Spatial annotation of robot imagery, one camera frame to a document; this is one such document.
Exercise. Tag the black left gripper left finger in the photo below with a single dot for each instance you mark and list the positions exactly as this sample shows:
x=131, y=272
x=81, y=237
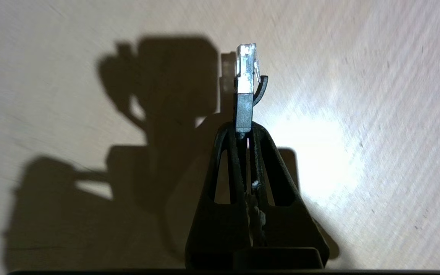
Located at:
x=220, y=229

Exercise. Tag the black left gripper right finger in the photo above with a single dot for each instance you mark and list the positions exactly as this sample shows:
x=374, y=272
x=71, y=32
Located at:
x=285, y=229

